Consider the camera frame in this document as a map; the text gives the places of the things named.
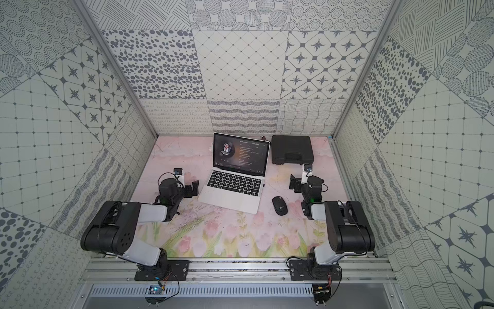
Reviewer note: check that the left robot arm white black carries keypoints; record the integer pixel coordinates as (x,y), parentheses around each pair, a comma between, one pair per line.
(113,229)

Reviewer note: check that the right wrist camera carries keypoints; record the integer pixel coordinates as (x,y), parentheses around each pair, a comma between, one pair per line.
(306,173)

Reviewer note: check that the black wireless mouse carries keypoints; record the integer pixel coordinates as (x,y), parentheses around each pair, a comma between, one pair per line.
(280,206)

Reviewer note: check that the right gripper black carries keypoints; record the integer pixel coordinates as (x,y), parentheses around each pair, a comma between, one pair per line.
(298,183)

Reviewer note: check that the black plastic tool case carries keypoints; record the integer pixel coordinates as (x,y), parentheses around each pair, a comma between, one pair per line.
(287,149)

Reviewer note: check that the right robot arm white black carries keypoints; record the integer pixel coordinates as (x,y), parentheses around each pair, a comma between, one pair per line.
(348,229)

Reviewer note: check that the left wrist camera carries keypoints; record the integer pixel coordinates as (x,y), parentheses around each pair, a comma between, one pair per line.
(178,173)

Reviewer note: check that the aluminium mounting rail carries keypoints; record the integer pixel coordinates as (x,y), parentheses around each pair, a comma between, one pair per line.
(238,270)

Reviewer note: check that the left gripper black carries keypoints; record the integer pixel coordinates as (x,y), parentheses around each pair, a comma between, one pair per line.
(187,189)

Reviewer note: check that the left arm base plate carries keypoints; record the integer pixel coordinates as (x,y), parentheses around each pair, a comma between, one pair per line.
(173,269)

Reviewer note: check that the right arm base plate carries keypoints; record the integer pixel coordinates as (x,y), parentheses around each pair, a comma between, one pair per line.
(301,270)

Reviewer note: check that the silver laptop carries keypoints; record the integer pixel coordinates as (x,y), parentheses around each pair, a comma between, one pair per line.
(238,173)

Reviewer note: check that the floral pink table mat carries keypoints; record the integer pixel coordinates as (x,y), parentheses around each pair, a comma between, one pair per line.
(272,226)

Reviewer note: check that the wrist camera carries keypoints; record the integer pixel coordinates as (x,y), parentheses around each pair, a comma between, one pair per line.
(306,173)
(178,173)

